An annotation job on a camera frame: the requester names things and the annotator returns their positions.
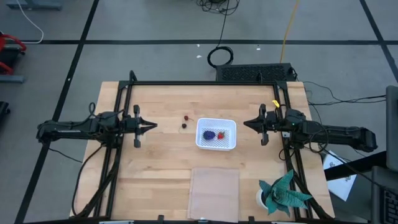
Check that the black keyboard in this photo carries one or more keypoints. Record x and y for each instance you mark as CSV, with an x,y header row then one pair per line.
x,y
391,202

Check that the green plant in white pot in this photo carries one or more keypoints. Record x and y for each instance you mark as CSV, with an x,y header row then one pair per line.
x,y
280,196

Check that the white paper sheet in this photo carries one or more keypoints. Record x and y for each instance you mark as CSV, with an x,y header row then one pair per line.
x,y
342,183

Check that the black perforated computer case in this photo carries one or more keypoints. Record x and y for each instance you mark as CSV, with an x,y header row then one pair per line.
x,y
248,73

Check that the red cart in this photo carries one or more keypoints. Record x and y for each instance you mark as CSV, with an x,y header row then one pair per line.
x,y
15,39

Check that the pink cloth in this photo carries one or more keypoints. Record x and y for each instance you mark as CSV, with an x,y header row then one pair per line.
x,y
214,196

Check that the black table clamp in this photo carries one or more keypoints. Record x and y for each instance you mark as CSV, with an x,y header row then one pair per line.
x,y
160,218
252,219

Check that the grey metal foot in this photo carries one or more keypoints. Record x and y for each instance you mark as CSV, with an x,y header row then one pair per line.
x,y
11,78

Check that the black aluminium frame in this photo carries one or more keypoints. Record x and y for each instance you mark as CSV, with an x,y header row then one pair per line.
x,y
202,83

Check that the white perforated plastic basket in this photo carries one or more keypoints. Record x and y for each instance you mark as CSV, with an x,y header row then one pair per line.
x,y
214,124

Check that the black beam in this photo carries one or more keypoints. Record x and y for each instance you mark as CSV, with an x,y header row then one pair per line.
x,y
354,166

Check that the red strawberry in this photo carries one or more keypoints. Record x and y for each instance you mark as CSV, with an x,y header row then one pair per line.
x,y
221,135

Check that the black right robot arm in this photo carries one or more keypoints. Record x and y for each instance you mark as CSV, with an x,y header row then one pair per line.
x,y
342,135

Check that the dark grey desk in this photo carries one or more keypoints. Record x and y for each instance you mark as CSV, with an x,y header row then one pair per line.
x,y
377,199

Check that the yellow tag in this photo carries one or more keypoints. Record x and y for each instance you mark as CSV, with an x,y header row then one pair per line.
x,y
275,103

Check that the purple grape bunch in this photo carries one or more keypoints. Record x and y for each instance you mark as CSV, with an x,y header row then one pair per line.
x,y
209,135

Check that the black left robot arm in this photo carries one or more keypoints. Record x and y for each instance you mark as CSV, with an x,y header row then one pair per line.
x,y
68,130

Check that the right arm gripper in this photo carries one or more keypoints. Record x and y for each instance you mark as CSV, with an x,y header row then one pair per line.
x,y
275,123

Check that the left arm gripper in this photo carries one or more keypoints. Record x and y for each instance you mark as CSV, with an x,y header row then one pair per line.
x,y
130,126

